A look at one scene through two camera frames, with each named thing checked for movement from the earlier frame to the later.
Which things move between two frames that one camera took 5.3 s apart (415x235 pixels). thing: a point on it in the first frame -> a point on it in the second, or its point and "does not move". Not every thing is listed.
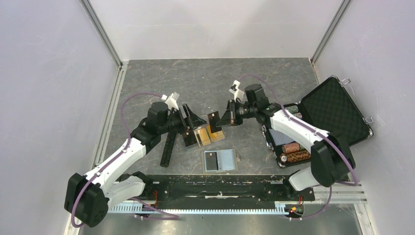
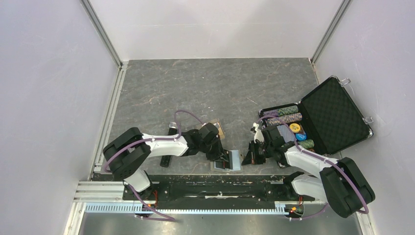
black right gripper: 230,116 -> 251,157
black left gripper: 195,121 -> 219,154
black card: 214,118 -> 228,155
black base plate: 221,191 does not move
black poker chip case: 330,107 does not move
